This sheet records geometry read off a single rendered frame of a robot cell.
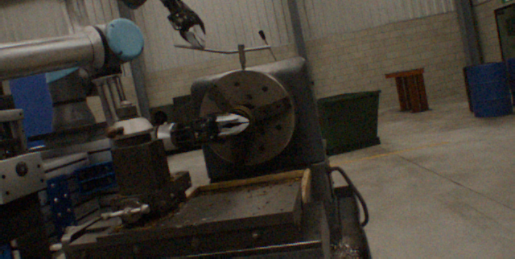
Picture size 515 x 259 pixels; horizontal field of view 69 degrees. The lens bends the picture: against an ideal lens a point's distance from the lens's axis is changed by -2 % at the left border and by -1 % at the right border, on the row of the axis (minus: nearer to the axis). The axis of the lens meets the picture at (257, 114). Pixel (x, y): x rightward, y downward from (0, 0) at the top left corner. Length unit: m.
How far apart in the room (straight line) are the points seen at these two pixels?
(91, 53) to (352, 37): 10.75
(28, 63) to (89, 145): 0.48
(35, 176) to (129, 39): 0.42
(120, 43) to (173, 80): 10.41
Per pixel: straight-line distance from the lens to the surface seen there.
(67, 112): 1.46
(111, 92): 1.22
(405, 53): 11.98
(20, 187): 1.01
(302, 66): 1.36
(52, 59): 1.04
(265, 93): 1.21
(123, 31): 1.10
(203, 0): 11.66
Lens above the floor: 1.15
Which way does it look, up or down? 3 degrees down
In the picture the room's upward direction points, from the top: 11 degrees counter-clockwise
